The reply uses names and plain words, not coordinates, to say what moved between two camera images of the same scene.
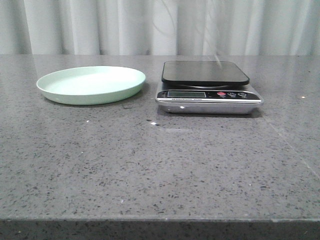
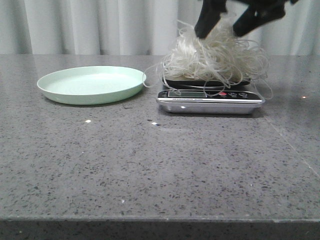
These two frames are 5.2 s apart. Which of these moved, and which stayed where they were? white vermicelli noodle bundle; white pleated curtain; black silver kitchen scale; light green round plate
Moved: white vermicelli noodle bundle
Stayed: white pleated curtain; black silver kitchen scale; light green round plate
